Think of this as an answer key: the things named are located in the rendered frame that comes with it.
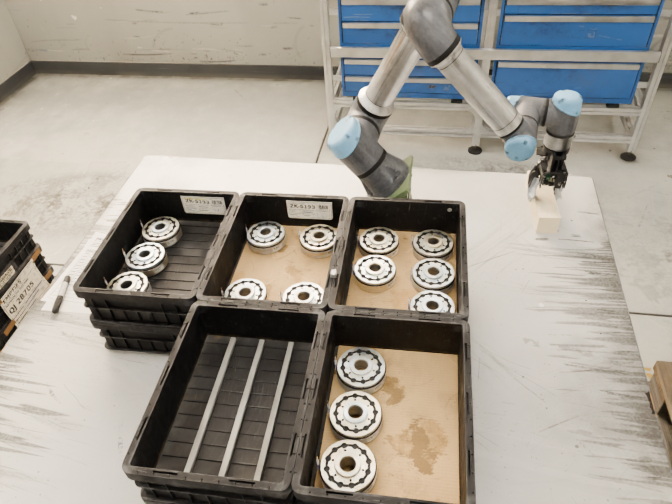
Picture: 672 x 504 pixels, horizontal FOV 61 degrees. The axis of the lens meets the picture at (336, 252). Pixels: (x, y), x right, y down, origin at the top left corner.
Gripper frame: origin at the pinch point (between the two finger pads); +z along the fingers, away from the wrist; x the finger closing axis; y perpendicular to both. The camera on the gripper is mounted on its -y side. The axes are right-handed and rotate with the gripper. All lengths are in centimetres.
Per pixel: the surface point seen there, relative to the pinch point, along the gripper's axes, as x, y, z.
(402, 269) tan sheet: -42, 42, -9
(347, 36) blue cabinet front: -74, -146, 9
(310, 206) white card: -67, 27, -16
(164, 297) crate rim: -95, 64, -19
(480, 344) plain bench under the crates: -23, 55, 4
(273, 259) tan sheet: -76, 40, -9
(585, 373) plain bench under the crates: 1, 62, 4
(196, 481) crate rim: -76, 105, -19
